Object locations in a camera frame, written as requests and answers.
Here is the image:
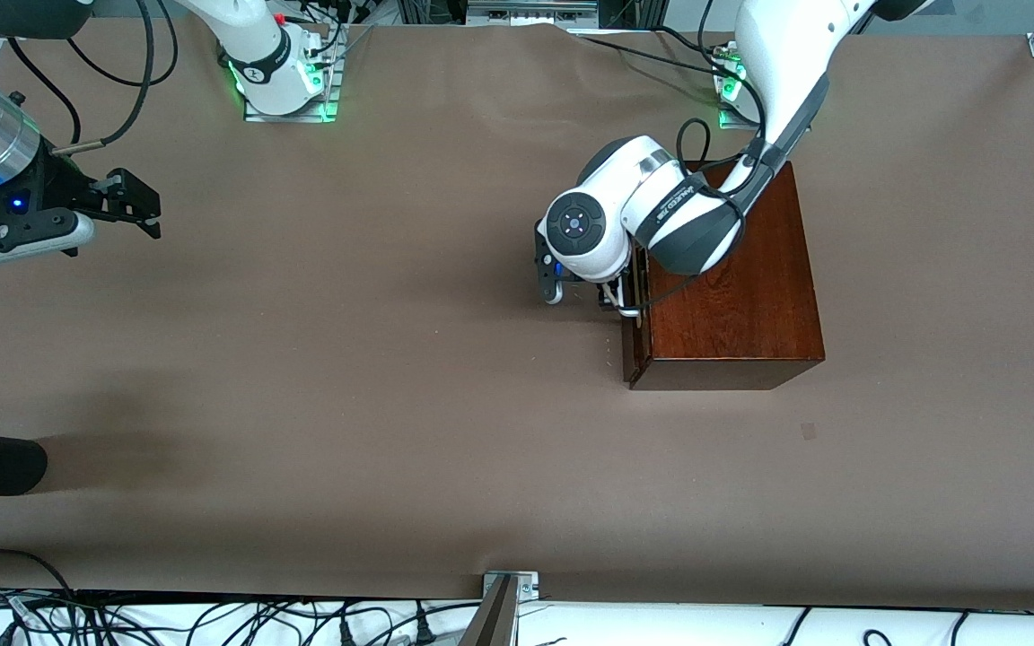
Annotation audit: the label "black cable across table edge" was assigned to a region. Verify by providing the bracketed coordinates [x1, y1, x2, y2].
[560, 25, 738, 74]

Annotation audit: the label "wooden drawer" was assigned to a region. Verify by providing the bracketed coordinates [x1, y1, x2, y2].
[621, 242, 653, 389]

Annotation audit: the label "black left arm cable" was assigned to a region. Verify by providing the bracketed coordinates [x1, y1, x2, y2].
[607, 0, 766, 315]

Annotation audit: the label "grey device on frame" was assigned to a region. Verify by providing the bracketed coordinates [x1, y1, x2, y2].
[466, 0, 600, 26]

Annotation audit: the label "dark brown wooden box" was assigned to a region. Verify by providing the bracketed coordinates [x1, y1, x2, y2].
[629, 161, 825, 391]

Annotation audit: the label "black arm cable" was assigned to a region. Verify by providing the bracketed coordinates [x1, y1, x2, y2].
[5, 0, 180, 159]
[607, 0, 766, 315]

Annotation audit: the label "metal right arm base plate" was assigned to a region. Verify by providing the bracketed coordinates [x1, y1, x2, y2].
[243, 49, 341, 124]

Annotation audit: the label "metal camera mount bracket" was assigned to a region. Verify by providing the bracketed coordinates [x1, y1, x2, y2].
[458, 571, 541, 646]

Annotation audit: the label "tangled black cables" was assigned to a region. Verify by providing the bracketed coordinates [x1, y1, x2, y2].
[0, 548, 484, 646]

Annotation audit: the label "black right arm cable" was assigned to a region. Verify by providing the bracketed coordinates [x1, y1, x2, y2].
[5, 0, 180, 159]

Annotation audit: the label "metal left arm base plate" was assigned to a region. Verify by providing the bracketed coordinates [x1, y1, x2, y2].
[714, 40, 765, 132]

